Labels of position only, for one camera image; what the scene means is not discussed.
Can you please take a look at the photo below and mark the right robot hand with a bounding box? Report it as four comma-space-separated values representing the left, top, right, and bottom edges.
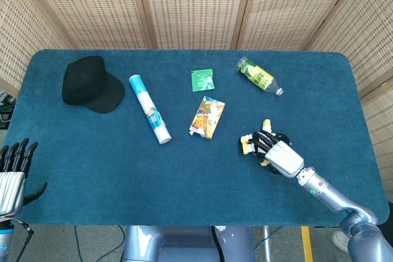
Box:
249, 131, 305, 179

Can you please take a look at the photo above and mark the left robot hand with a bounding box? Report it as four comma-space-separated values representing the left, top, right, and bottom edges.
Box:
0, 138, 49, 217

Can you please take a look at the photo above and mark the black equipment beside table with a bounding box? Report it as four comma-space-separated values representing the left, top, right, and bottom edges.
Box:
0, 89, 17, 130

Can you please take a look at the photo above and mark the yellow snack carton box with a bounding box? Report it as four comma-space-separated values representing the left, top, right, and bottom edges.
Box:
189, 95, 226, 141

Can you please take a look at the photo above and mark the green label plastic bottle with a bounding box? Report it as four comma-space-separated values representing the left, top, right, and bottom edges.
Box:
235, 56, 284, 97

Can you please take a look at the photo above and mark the metal table leg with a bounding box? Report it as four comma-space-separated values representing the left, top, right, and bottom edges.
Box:
262, 226, 273, 262

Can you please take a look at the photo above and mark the white shoe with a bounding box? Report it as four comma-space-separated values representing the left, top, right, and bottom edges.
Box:
332, 230, 351, 253

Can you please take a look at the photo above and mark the green foil sachet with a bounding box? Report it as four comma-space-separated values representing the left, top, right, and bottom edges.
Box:
190, 69, 216, 93

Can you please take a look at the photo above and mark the blue table cover cloth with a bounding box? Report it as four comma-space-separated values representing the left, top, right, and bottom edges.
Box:
5, 48, 390, 228

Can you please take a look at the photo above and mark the blue-grey robot torso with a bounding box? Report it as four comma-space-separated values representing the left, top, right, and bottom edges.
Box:
122, 225, 255, 262

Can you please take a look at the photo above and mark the black baseball cap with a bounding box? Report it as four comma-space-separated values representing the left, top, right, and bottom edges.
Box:
61, 55, 126, 115

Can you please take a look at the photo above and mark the woven folding screen panel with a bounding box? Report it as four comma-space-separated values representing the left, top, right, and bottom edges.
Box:
306, 0, 393, 197
14, 0, 160, 50
0, 0, 74, 91
133, 0, 255, 50
232, 0, 365, 51

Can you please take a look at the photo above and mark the white blue plastic wrap roll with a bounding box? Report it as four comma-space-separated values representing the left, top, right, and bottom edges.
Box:
128, 74, 172, 145

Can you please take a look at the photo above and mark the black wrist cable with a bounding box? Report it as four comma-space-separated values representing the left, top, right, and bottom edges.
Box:
11, 219, 35, 262

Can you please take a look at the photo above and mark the teal floor cable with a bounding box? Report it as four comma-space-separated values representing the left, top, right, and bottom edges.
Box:
254, 226, 284, 251

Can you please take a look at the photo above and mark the black floor cable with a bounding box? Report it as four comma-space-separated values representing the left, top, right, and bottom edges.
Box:
73, 226, 82, 262

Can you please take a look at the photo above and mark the blue floor cable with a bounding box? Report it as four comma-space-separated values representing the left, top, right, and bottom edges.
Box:
97, 226, 124, 262

